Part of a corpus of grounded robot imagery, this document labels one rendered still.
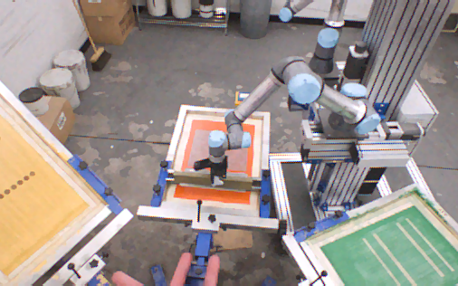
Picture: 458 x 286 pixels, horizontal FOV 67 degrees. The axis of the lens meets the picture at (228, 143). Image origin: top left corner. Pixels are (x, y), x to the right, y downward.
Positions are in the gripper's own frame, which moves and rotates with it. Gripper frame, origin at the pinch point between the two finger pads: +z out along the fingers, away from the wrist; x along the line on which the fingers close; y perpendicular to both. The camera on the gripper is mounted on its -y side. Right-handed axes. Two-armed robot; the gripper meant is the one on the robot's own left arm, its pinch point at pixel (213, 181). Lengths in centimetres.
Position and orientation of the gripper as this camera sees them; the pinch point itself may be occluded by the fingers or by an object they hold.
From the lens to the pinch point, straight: 181.0
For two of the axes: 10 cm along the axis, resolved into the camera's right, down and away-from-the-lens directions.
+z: -0.2, 6.8, 7.4
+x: 1.0, -7.3, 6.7
